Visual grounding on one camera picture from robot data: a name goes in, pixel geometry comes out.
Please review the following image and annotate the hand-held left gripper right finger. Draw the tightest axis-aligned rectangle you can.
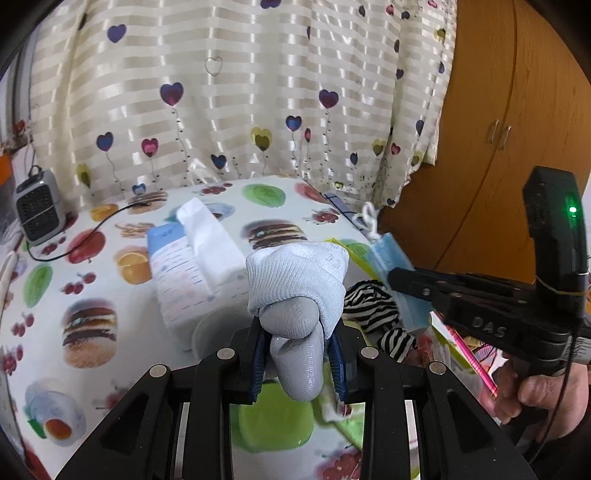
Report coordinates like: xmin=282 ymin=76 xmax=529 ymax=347
xmin=330 ymin=320 xmax=539 ymax=480

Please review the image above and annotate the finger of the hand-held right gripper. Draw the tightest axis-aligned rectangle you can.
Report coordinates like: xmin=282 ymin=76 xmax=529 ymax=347
xmin=392 ymin=285 xmax=446 ymax=315
xmin=385 ymin=267 xmax=537 ymax=297

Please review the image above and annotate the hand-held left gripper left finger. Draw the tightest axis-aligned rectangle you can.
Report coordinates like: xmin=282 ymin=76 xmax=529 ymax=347
xmin=55 ymin=318 xmax=266 ymax=480

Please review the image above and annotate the blue face mask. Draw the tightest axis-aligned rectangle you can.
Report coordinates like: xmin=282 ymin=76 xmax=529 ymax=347
xmin=358 ymin=200 xmax=432 ymax=331

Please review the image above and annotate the black white striped sock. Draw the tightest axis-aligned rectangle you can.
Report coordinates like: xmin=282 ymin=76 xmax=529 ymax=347
xmin=376 ymin=323 xmax=419 ymax=361
xmin=344 ymin=282 xmax=400 ymax=334

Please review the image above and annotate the soft tissue pack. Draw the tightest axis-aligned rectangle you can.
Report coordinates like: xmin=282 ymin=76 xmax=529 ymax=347
xmin=147 ymin=198 xmax=259 ymax=344

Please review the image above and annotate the person's right hand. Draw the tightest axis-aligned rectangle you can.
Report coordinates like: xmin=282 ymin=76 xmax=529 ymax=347
xmin=496 ymin=364 xmax=591 ymax=439

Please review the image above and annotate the green cream jar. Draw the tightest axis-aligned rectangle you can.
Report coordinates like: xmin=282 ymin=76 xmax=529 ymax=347
xmin=230 ymin=382 xmax=315 ymax=448

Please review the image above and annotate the clear plastic jar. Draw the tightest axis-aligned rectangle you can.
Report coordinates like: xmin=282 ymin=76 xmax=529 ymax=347
xmin=191 ymin=308 xmax=252 ymax=354

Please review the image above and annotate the fruit print tablecloth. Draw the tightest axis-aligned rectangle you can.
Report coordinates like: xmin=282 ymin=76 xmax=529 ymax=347
xmin=0 ymin=178 xmax=502 ymax=480

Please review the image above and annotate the wooden wardrobe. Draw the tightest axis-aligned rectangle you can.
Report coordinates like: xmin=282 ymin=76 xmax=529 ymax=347
xmin=376 ymin=0 xmax=591 ymax=333

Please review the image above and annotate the heart print curtain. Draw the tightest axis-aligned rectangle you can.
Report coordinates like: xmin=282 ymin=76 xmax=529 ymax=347
xmin=9 ymin=0 xmax=459 ymax=209

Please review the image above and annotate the small grey heater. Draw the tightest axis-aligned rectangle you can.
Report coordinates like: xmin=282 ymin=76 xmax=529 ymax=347
xmin=14 ymin=168 xmax=64 ymax=245

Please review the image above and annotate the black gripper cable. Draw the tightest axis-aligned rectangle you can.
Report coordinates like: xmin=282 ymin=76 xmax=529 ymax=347
xmin=526 ymin=316 xmax=591 ymax=467

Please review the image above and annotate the black power cable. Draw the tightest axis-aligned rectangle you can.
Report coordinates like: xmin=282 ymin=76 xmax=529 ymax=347
xmin=25 ymin=200 xmax=154 ymax=263

